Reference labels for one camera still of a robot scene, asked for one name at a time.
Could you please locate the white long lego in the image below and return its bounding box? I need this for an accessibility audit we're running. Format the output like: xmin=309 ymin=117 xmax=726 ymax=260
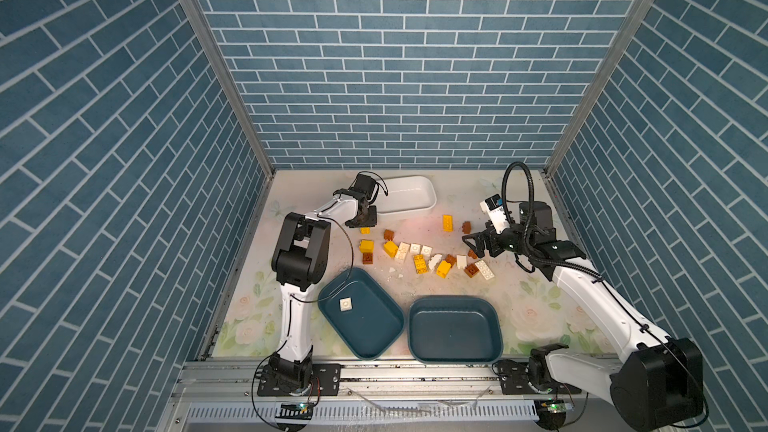
xmin=474 ymin=260 xmax=495 ymax=281
xmin=394 ymin=242 xmax=411 ymax=263

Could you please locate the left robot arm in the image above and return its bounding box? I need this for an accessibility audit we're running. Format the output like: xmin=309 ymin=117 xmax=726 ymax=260
xmin=270 ymin=173 xmax=380 ymax=373

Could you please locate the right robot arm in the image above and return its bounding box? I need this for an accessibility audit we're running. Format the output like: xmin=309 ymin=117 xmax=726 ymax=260
xmin=462 ymin=221 xmax=709 ymax=431

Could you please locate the yellow long lego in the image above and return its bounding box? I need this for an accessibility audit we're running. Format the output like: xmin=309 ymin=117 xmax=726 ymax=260
xmin=442 ymin=215 xmax=453 ymax=232

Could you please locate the white rectangular bowl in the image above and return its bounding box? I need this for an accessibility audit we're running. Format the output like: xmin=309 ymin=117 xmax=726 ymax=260
xmin=374 ymin=175 xmax=438 ymax=219

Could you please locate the white curved lego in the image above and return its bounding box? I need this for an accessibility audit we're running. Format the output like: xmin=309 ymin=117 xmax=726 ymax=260
xmin=428 ymin=254 xmax=443 ymax=273

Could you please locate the yellow studded lego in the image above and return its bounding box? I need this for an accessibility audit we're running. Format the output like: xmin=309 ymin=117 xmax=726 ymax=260
xmin=413 ymin=254 xmax=429 ymax=274

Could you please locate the right teal tray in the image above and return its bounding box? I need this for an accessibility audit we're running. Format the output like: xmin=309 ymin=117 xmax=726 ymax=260
xmin=408 ymin=295 xmax=503 ymax=364

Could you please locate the teal tray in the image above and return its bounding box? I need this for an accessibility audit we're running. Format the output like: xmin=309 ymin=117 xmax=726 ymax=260
xmin=318 ymin=267 xmax=405 ymax=360
xmin=408 ymin=295 xmax=503 ymax=364

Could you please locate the left teal tray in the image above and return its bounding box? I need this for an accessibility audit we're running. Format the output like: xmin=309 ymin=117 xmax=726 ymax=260
xmin=318 ymin=267 xmax=405 ymax=360

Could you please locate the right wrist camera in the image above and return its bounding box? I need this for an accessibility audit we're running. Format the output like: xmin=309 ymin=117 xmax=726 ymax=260
xmin=480 ymin=194 xmax=509 ymax=234

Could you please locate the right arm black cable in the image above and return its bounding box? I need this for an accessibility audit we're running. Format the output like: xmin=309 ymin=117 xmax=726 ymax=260
xmin=501 ymin=161 xmax=535 ymax=235

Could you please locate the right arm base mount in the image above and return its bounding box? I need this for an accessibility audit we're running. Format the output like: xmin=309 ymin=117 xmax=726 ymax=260
xmin=491 ymin=359 xmax=582 ymax=396

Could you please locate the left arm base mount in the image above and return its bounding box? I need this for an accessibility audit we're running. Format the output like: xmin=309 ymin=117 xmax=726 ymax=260
xmin=256 ymin=363 xmax=342 ymax=398

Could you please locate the aluminium front rail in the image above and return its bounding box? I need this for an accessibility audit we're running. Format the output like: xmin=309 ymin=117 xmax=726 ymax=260
xmin=158 ymin=360 xmax=629 ymax=431

